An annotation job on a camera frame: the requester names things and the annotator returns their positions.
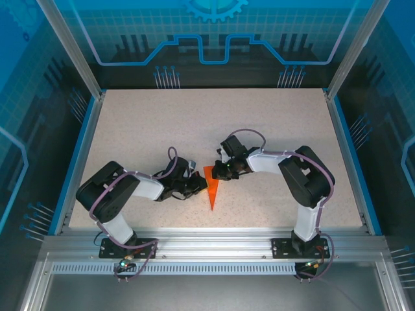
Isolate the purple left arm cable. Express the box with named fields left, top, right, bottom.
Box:
left=88, top=146, right=179, bottom=282

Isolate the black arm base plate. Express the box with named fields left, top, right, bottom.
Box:
left=99, top=237, right=159, bottom=259
left=271, top=237, right=331, bottom=259

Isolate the slotted grey cable duct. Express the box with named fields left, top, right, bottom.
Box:
left=51, top=262, right=298, bottom=275

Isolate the orange paper sheet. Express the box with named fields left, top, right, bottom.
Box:
left=202, top=165, right=222, bottom=212

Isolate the aluminium mounting rail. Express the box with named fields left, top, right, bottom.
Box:
left=41, top=226, right=390, bottom=260

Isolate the aluminium table side rail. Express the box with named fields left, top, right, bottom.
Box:
left=325, top=93, right=383, bottom=236
left=53, top=92, right=107, bottom=236

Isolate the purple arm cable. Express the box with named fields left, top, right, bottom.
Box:
left=225, top=128, right=337, bottom=282
left=88, top=146, right=179, bottom=282

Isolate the aluminium frame post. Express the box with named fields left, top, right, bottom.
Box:
left=36, top=0, right=107, bottom=98
left=325, top=0, right=390, bottom=98

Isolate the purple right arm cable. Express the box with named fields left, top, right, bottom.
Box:
left=225, top=128, right=337, bottom=282

